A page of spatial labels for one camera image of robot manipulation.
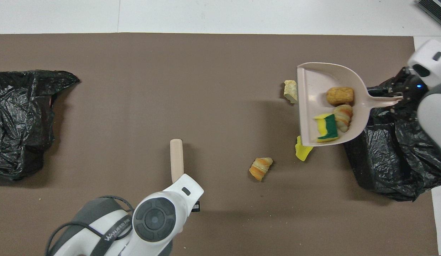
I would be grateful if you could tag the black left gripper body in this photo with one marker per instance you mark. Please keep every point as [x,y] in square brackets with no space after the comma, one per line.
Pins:
[195,206]

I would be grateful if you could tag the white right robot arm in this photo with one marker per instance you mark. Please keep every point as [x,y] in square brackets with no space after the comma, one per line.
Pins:
[434,106]

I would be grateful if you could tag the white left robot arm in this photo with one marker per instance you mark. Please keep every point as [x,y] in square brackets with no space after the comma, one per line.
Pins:
[152,220]

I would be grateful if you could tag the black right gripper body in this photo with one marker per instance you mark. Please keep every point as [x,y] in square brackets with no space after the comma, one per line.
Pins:
[412,87]

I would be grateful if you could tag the striped croissant piece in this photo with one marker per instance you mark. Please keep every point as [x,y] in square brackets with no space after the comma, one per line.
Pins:
[261,169]

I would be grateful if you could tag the yellow sponge chunk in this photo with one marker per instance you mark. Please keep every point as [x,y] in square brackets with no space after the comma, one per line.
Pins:
[303,152]

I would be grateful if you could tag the brown bread roll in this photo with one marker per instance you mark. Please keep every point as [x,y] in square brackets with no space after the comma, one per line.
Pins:
[339,96]

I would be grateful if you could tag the beige hand brush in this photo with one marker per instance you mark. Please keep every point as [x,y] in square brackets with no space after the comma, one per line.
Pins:
[177,160]

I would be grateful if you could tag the beige plastic dustpan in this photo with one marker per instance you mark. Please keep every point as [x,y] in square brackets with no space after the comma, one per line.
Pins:
[313,92]

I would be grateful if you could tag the brown table mat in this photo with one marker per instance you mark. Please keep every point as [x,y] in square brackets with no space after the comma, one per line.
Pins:
[135,89]

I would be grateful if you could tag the dark ribbed panel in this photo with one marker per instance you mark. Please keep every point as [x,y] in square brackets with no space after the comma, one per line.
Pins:
[435,10]

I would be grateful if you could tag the yellow and green sponge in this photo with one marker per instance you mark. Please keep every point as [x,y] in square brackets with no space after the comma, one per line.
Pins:
[327,129]

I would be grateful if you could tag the pale bread piece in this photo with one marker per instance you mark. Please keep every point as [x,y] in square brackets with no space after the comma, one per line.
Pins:
[343,117]
[289,90]

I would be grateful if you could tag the black bag lined bin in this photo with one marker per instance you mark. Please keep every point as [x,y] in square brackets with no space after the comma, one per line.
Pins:
[391,160]
[17,124]

